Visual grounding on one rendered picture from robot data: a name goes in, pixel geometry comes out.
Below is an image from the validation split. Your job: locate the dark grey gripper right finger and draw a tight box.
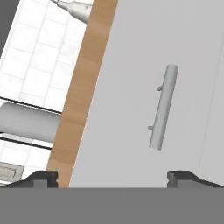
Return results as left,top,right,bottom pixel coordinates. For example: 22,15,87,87
166,170,224,189

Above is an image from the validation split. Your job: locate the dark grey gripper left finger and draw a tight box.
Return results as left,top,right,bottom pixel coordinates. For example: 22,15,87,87
0,170,60,189

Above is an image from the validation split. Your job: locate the white drawer front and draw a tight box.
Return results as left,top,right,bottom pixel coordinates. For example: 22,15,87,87
68,0,224,189

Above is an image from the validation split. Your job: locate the grey bar drawer handle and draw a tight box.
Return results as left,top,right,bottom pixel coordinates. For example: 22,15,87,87
147,64,179,151

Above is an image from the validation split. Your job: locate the black paper towel holder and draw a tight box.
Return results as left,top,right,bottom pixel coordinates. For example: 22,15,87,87
0,95,63,151

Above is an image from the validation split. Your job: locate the grey wall socket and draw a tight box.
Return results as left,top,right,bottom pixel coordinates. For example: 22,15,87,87
0,162,25,184

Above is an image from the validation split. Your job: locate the dark grey panel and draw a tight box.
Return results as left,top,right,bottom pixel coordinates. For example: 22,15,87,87
0,0,22,60

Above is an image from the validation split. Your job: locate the white paper towel roll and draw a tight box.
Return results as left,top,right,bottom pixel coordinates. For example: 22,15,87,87
0,101,62,144

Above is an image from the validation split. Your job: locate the white cupboard front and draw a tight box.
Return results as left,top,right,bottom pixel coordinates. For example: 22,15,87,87
198,59,224,187

